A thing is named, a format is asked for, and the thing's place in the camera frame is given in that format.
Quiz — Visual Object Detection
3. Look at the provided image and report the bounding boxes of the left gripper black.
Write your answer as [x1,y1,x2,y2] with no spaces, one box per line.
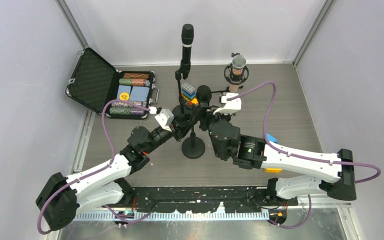
[144,114,191,155]

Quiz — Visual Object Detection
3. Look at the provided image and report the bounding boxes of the black handheld microphone front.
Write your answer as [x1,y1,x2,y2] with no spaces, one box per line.
[195,85,212,104]

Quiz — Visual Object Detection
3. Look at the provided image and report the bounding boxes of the black front microphone stand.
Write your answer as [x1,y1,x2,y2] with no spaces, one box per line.
[181,110,206,159]

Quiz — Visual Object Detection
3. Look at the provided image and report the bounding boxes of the black microphone stand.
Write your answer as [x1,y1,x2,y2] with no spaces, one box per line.
[172,56,192,122]
[181,110,206,159]

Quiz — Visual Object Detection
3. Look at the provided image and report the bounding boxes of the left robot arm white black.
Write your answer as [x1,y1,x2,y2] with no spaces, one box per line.
[35,109,195,235]

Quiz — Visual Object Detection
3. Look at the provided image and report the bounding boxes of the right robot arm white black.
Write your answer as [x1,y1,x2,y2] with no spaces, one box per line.
[198,108,357,205]

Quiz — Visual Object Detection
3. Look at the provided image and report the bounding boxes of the black rear microphone stand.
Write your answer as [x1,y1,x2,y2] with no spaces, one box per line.
[172,56,192,122]

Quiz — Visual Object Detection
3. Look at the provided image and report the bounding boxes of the black tripod stand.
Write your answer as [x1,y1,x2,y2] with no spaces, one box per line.
[211,85,244,95]

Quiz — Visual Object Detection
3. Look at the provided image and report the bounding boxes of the glitter condenser microphone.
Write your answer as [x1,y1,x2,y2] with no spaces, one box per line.
[223,52,249,93]

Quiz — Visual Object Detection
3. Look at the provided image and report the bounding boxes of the black tall microphone rear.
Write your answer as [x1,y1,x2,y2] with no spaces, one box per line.
[180,23,194,80]

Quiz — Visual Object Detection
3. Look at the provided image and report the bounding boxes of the colourful toy brick car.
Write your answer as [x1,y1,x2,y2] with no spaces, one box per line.
[180,82,199,106]

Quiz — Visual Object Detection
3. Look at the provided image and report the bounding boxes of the yellow perforated block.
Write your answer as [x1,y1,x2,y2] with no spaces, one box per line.
[264,168,282,174]

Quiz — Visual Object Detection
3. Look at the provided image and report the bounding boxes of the black poker chip case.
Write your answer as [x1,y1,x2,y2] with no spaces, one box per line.
[65,47,159,120]

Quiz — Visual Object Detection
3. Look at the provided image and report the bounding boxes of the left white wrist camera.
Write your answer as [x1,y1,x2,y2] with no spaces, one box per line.
[154,108,175,132]

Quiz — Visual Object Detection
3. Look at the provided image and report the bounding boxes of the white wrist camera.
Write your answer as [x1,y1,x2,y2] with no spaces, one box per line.
[212,92,242,115]
[154,108,175,132]

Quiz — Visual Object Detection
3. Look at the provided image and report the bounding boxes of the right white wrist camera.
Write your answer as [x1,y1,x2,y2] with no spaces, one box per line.
[212,92,242,115]

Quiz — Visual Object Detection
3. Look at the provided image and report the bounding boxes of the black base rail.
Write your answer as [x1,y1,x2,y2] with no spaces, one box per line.
[107,186,298,214]

